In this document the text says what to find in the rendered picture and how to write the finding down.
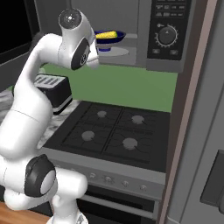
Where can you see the black and silver toaster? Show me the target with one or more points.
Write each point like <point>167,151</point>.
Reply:
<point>57,89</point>

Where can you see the silver oven knob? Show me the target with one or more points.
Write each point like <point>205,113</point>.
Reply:
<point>125,183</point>
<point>143,187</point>
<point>92,175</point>
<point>108,178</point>

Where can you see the black microwave dial knob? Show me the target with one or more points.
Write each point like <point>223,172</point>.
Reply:
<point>166,36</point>

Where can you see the grey microwave turntable plate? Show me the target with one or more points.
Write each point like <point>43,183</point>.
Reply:
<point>118,52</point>

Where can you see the black gas hob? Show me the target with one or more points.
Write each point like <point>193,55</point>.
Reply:
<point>116,131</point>

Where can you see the silver oven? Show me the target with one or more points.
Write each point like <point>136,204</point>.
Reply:
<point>122,189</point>

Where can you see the yellow corn cob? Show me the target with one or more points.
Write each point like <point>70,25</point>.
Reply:
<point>107,35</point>

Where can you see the grey microwave oven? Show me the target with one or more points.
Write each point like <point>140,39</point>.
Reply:
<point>143,32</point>

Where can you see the grey fridge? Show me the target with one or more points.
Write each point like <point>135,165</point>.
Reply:
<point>195,116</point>

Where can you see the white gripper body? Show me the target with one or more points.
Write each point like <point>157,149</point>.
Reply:
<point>94,57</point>

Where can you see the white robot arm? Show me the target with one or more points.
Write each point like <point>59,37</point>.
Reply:
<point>32,96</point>

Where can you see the blue bowl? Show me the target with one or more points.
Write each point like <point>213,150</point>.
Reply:
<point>112,42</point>

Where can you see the black microwave door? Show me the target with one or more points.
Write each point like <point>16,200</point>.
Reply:
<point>14,26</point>

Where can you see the grey microwave button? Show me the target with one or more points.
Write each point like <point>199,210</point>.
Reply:
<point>174,52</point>
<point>156,51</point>

